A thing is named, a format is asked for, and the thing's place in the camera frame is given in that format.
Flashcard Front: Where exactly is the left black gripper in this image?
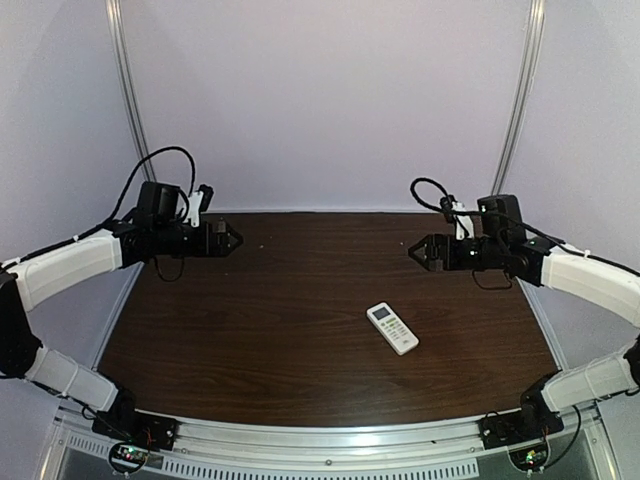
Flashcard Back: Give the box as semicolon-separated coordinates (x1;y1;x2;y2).
152;222;241;259

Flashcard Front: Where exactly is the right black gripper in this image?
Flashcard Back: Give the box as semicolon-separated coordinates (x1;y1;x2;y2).
409;235;506;273

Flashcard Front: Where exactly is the white remote control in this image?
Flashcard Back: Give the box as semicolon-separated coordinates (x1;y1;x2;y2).
366;302;420;356

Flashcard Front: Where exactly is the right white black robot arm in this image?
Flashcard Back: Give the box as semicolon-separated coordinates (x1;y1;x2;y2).
408;195;639;442

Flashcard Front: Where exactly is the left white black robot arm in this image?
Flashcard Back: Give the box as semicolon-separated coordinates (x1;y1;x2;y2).
1;181;244;444

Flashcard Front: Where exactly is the right round circuit board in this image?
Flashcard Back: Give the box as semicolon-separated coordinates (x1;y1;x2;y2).
508;443;550;473

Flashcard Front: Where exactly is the round circuit board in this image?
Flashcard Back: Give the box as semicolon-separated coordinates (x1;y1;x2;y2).
508;443;550;473
107;442;150;476

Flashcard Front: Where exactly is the left round circuit board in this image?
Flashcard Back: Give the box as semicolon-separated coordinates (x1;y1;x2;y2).
107;442;150;476

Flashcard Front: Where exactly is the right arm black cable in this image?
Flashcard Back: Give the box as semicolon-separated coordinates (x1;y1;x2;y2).
409;176;486;221

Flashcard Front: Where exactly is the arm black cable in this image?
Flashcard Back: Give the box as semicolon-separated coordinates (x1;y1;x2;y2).
409;176;486;221
0;145;199;266

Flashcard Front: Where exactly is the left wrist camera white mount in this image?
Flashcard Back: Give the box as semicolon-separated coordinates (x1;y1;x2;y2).
185;184;214;228

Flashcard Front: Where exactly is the left aluminium frame post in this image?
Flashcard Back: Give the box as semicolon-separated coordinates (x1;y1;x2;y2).
105;0;150;158

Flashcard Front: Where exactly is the aluminium frame post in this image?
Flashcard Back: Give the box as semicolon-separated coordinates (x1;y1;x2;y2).
490;0;546;195
105;0;150;158

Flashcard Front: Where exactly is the right aluminium frame post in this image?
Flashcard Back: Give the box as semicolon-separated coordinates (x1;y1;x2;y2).
490;0;546;195

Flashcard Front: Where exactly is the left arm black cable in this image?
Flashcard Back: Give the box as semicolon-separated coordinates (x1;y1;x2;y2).
0;145;199;266

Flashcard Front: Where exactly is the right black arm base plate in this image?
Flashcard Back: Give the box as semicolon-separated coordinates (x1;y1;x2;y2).
476;410;564;450

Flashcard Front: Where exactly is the curved aluminium front rail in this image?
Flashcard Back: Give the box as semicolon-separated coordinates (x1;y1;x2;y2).
39;392;616;480

